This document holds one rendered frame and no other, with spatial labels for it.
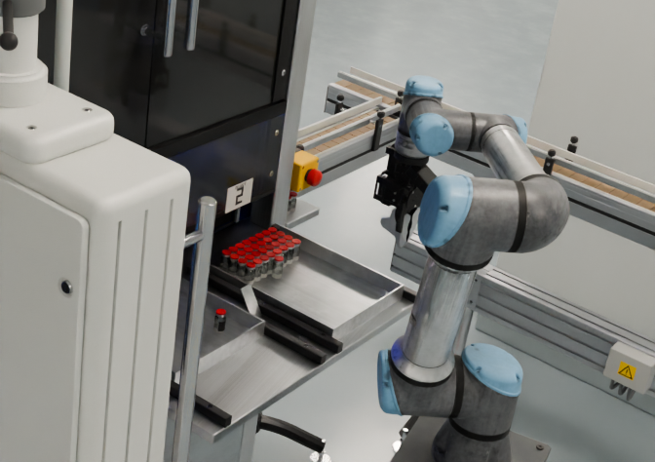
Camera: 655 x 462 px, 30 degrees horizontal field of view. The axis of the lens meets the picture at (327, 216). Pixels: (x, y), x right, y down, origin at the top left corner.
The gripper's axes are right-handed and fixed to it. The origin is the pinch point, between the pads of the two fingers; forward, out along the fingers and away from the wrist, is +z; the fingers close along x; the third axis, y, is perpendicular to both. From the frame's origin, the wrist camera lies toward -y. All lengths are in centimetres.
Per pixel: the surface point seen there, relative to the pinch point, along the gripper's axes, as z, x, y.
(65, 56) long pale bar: -45, 67, 31
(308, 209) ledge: 16.0, -22.4, 39.4
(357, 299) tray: 15.8, 3.0, 7.0
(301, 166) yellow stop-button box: 1.2, -13.9, 37.4
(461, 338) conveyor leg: 73, -86, 21
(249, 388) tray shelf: 16.1, 44.4, 2.6
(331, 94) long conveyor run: 13, -82, 76
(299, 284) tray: 15.8, 7.5, 19.1
